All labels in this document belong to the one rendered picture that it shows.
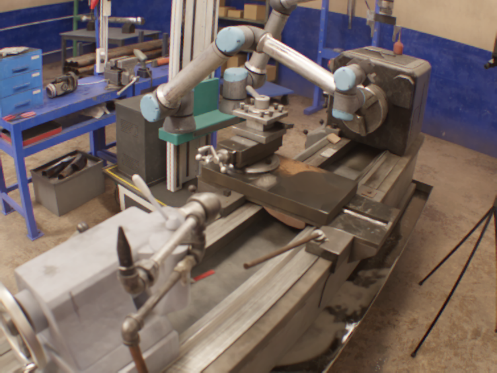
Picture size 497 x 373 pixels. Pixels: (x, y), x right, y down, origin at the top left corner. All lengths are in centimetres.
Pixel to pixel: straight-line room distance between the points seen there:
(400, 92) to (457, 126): 349
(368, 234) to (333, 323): 47
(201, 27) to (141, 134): 77
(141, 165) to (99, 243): 195
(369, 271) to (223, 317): 113
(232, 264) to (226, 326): 44
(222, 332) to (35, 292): 55
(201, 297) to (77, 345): 67
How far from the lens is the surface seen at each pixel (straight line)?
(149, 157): 282
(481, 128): 570
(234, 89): 273
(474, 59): 555
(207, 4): 270
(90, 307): 87
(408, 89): 226
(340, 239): 151
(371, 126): 221
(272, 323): 122
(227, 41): 192
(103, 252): 91
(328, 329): 183
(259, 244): 170
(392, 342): 242
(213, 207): 115
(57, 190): 318
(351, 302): 198
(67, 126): 306
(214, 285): 149
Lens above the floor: 170
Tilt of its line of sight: 26 degrees down
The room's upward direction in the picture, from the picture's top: 4 degrees clockwise
